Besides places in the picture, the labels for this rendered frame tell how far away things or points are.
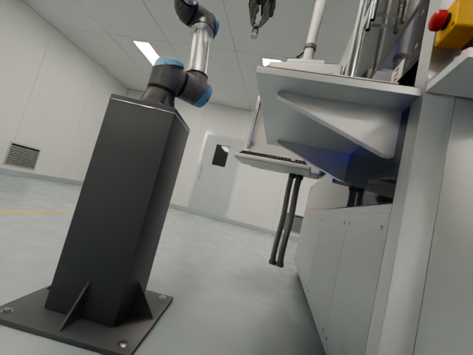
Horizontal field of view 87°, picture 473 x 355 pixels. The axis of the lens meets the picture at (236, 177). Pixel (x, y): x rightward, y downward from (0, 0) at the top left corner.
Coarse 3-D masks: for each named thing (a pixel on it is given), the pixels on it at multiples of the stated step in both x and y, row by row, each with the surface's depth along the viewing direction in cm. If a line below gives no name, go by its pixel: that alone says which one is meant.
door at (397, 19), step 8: (392, 0) 107; (400, 0) 96; (408, 0) 86; (416, 0) 79; (392, 8) 104; (400, 8) 94; (408, 8) 84; (392, 16) 102; (400, 16) 91; (408, 16) 82; (392, 24) 99; (400, 24) 89; (384, 32) 108; (392, 32) 96; (384, 40) 105; (392, 40) 94; (384, 48) 102
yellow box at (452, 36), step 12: (456, 0) 51; (468, 0) 50; (456, 12) 50; (468, 12) 49; (444, 24) 53; (456, 24) 50; (468, 24) 49; (444, 36) 53; (456, 36) 52; (468, 36) 51; (456, 48) 55
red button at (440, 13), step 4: (436, 12) 53; (440, 12) 52; (444, 12) 52; (432, 16) 54; (436, 16) 52; (440, 16) 52; (444, 16) 52; (432, 20) 53; (436, 20) 52; (440, 20) 52; (444, 20) 52; (428, 24) 55; (432, 24) 53; (436, 24) 53; (440, 24) 52; (428, 28) 55; (432, 28) 54; (436, 28) 53; (440, 28) 53
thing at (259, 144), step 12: (288, 60) 175; (300, 60) 172; (312, 60) 170; (324, 72) 164; (336, 72) 162; (264, 132) 169; (252, 144) 170; (264, 144) 168; (288, 156) 161; (312, 168) 156
